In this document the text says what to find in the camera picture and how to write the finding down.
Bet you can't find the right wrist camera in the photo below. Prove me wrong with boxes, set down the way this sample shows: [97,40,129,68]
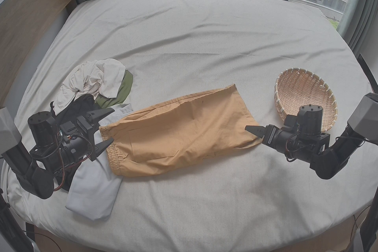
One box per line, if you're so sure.
[283,115,299,128]

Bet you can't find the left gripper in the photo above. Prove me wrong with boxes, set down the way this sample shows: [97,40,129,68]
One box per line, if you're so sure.
[61,107,115,167]

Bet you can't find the white garment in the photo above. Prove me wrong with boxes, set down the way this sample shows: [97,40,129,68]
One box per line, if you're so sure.
[57,58,127,115]

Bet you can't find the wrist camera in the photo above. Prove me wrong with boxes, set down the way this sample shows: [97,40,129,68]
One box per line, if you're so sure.
[59,121,78,140]
[283,115,299,128]

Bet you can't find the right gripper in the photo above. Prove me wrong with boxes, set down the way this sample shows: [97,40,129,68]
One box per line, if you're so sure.
[262,124,296,154]

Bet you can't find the mustard yellow shorts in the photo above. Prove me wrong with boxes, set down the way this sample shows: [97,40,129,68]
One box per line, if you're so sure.
[99,84,263,177]

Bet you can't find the pale blue garment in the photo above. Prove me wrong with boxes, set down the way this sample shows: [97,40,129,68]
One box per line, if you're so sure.
[65,103,134,222]

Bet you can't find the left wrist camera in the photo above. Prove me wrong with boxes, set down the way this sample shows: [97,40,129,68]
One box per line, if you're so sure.
[59,121,78,140]

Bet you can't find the round woven basket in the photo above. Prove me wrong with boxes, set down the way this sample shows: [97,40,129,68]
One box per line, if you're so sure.
[274,68,338,133]

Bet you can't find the green garment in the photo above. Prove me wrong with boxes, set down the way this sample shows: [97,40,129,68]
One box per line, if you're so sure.
[94,69,134,108]

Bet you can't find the bed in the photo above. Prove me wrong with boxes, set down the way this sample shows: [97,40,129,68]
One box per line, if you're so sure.
[0,0,378,252]

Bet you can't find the black garment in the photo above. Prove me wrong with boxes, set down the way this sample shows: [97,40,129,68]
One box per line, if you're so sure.
[50,93,104,193]

